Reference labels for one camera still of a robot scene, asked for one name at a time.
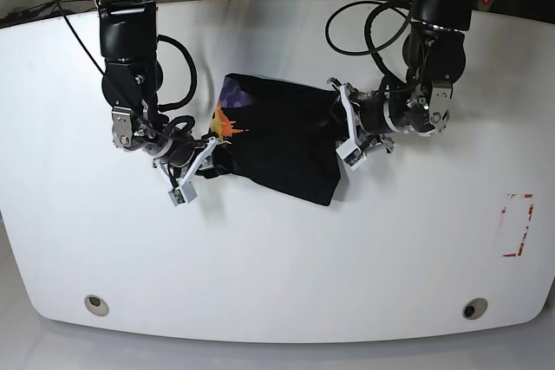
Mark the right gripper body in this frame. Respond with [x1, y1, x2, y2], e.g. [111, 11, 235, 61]
[111, 106, 208, 179]

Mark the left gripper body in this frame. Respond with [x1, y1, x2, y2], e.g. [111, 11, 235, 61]
[350, 81, 453, 139]

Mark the black printed T-shirt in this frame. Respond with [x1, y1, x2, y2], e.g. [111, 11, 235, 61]
[201, 73, 346, 206]

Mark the red tape rectangle marker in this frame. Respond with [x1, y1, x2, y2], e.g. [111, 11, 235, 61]
[497, 193, 535, 258]

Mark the left table grommet hole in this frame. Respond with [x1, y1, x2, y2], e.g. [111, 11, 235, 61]
[84, 295, 109, 317]

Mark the table grommet hole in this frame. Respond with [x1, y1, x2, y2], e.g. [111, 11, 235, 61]
[84, 295, 109, 317]
[462, 298, 488, 321]

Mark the right table grommet hole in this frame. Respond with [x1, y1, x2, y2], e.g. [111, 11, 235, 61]
[462, 298, 488, 321]

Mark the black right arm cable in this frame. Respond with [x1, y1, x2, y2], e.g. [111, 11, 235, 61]
[153, 34, 199, 146]

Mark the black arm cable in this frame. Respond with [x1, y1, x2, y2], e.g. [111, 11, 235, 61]
[324, 0, 424, 94]
[153, 34, 199, 146]

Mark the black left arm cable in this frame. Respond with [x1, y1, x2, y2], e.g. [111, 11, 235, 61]
[324, 0, 424, 94]

